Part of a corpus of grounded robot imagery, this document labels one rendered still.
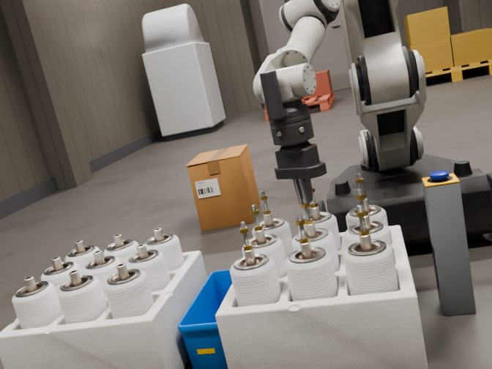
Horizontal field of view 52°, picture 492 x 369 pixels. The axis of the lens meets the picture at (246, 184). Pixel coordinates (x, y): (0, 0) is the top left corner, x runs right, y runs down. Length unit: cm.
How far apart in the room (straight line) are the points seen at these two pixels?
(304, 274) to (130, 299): 39
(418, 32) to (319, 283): 560
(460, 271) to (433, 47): 536
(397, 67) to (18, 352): 117
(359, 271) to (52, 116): 373
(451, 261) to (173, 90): 533
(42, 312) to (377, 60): 106
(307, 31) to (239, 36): 702
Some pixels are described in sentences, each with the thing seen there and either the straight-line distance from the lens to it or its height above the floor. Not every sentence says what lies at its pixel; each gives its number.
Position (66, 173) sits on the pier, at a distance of 452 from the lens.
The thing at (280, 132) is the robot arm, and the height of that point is 50.
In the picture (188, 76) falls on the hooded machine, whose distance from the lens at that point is 622.
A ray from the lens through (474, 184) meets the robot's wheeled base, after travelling 157.
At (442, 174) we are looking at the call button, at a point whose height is 33.
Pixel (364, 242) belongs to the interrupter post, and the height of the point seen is 27.
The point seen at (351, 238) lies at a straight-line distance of 111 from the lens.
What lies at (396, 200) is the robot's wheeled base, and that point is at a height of 18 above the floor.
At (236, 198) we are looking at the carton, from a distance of 218.
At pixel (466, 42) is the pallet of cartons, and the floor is 41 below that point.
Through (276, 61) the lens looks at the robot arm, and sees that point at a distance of 114.
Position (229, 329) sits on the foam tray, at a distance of 106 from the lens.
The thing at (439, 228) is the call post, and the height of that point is 21.
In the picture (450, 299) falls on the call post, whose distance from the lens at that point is 127.
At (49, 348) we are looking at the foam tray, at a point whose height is 14.
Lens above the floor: 63
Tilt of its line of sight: 12 degrees down
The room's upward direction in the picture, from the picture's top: 12 degrees counter-clockwise
